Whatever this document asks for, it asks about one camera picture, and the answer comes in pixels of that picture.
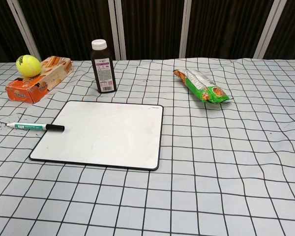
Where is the green whiteboard marker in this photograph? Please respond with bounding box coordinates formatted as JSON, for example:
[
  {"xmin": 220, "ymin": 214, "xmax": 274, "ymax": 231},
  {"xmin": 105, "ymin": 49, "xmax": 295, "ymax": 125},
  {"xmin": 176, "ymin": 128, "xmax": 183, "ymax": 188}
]
[{"xmin": 6, "ymin": 121, "xmax": 65, "ymax": 132}]

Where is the white dry-erase board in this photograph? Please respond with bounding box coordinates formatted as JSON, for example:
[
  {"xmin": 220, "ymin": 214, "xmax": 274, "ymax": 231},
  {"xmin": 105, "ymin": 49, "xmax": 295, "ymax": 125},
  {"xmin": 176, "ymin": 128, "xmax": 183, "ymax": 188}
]
[{"xmin": 29, "ymin": 100, "xmax": 165, "ymax": 171}]

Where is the dark juice bottle white cap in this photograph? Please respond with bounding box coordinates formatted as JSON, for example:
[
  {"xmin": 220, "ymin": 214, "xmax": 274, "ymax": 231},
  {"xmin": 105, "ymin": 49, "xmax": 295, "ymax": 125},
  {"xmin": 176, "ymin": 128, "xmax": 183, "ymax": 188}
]
[{"xmin": 90, "ymin": 39, "xmax": 118, "ymax": 94}]

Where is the green snack bag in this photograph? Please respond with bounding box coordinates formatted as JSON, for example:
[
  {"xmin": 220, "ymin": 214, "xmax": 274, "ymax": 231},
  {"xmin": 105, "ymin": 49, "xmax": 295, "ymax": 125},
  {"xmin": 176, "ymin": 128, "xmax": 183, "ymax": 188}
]
[{"xmin": 173, "ymin": 68, "xmax": 231, "ymax": 105}]

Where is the white black checked tablecloth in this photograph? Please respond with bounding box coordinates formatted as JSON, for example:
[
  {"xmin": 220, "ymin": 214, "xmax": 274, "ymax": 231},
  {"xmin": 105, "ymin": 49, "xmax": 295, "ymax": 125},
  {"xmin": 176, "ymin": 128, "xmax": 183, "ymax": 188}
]
[{"xmin": 0, "ymin": 57, "xmax": 295, "ymax": 236}]

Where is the dark screen curtain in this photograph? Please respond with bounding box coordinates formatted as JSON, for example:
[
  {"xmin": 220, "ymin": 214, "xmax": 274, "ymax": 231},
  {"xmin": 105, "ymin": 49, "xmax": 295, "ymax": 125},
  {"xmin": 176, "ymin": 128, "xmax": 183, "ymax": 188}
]
[{"xmin": 0, "ymin": 0, "xmax": 295, "ymax": 65}]

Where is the orange biscuit box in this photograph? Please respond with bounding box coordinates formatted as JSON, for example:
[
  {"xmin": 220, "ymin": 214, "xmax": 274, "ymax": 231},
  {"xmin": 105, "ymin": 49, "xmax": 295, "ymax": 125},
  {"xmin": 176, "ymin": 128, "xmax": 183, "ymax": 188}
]
[{"xmin": 5, "ymin": 56, "xmax": 74, "ymax": 104}]

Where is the yellow tennis ball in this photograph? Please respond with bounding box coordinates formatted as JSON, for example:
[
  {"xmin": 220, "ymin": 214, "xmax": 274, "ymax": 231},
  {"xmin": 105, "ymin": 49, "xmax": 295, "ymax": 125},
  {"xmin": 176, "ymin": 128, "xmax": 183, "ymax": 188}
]
[{"xmin": 16, "ymin": 54, "xmax": 42, "ymax": 77}]

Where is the white screen frame post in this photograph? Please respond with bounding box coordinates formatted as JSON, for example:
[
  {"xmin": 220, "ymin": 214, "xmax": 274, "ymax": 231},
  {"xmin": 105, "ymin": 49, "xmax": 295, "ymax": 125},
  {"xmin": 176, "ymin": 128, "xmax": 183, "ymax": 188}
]
[
  {"xmin": 179, "ymin": 0, "xmax": 196, "ymax": 59},
  {"xmin": 6, "ymin": 0, "xmax": 41, "ymax": 62},
  {"xmin": 253, "ymin": 0, "xmax": 287, "ymax": 59},
  {"xmin": 107, "ymin": 0, "xmax": 127, "ymax": 61}
]

